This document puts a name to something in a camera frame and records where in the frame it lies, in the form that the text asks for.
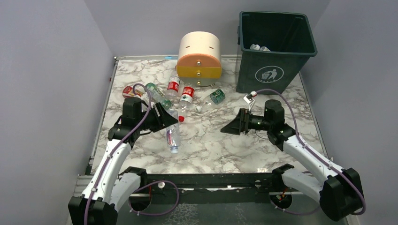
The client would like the crushed clear bottle pink label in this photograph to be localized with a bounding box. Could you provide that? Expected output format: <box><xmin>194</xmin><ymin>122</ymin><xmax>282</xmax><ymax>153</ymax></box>
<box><xmin>166</xmin><ymin>110</ymin><xmax>181</xmax><ymax>154</ymax></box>

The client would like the clear bottle dark green label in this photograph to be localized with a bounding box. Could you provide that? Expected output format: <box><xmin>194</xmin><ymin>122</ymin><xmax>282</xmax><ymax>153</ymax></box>
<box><xmin>194</xmin><ymin>89</ymin><xmax>226</xmax><ymax>113</ymax></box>

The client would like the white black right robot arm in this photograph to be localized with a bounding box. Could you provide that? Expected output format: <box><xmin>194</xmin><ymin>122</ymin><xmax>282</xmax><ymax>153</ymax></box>
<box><xmin>220</xmin><ymin>99</ymin><xmax>365</xmax><ymax>221</ymax></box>

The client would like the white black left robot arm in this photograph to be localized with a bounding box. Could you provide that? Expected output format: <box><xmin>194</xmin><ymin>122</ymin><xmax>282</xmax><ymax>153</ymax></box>
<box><xmin>68</xmin><ymin>97</ymin><xmax>178</xmax><ymax>225</ymax></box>

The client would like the dark green plastic bin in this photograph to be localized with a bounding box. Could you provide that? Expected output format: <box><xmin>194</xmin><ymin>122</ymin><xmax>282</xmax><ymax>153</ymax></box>
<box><xmin>236</xmin><ymin>11</ymin><xmax>317</xmax><ymax>95</ymax></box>

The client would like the green tinted water bottle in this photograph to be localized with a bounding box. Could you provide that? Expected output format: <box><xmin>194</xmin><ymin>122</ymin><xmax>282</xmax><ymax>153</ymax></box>
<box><xmin>145</xmin><ymin>82</ymin><xmax>172</xmax><ymax>110</ymax></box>

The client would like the clear bottle red label left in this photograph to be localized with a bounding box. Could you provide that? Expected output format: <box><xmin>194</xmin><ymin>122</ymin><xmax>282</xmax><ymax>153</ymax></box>
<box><xmin>166</xmin><ymin>75</ymin><xmax>181</xmax><ymax>98</ymax></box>

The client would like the clear bottle red label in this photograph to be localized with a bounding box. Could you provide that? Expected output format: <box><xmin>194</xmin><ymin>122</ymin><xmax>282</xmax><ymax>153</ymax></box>
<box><xmin>166</xmin><ymin>75</ymin><xmax>181</xmax><ymax>98</ymax></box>
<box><xmin>178</xmin><ymin>83</ymin><xmax>195</xmax><ymax>122</ymax></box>

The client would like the clear bottle red label right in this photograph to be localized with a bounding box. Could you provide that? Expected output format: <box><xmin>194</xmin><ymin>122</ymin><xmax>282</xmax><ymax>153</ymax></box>
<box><xmin>178</xmin><ymin>83</ymin><xmax>195</xmax><ymax>122</ymax></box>

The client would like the red label amber tea bottle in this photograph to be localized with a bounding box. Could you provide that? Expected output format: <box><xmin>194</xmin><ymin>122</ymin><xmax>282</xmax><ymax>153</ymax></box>
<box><xmin>122</xmin><ymin>86</ymin><xmax>143</xmax><ymax>98</ymax></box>

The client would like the cream orange yellow drawer unit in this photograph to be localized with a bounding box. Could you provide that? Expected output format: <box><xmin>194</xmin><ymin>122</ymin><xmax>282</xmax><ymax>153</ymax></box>
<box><xmin>176</xmin><ymin>31</ymin><xmax>222</xmax><ymax>87</ymax></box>

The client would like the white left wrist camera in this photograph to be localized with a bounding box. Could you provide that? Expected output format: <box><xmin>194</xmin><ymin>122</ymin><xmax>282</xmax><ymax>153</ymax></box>
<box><xmin>140</xmin><ymin>92</ymin><xmax>153</xmax><ymax>108</ymax></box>

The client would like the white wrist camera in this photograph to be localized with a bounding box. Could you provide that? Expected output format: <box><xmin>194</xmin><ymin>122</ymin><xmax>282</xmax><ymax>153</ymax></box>
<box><xmin>243</xmin><ymin>91</ymin><xmax>257</xmax><ymax>112</ymax></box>
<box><xmin>140</xmin><ymin>92</ymin><xmax>153</xmax><ymax>108</ymax></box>

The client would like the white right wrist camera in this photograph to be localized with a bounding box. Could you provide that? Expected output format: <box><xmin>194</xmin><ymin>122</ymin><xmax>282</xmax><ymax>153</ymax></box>
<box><xmin>243</xmin><ymin>91</ymin><xmax>257</xmax><ymax>112</ymax></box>

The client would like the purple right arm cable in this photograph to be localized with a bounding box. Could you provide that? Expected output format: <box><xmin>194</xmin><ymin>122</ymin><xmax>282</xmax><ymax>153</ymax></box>
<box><xmin>253</xmin><ymin>89</ymin><xmax>367</xmax><ymax>216</ymax></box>

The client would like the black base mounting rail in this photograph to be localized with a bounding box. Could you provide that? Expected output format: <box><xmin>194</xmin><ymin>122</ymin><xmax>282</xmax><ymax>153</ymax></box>
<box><xmin>127</xmin><ymin>173</ymin><xmax>288</xmax><ymax>205</ymax></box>

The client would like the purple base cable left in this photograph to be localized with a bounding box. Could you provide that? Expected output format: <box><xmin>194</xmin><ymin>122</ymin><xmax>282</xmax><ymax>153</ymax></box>
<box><xmin>128</xmin><ymin>180</ymin><xmax>180</xmax><ymax>218</ymax></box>

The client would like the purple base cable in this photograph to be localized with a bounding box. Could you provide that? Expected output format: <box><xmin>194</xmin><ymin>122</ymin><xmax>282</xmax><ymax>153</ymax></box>
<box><xmin>128</xmin><ymin>180</ymin><xmax>180</xmax><ymax>218</ymax></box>
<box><xmin>269</xmin><ymin>191</ymin><xmax>324</xmax><ymax>216</ymax></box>

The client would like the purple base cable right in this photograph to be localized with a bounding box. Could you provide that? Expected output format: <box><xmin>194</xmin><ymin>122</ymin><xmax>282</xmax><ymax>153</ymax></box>
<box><xmin>269</xmin><ymin>191</ymin><xmax>324</xmax><ymax>216</ymax></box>

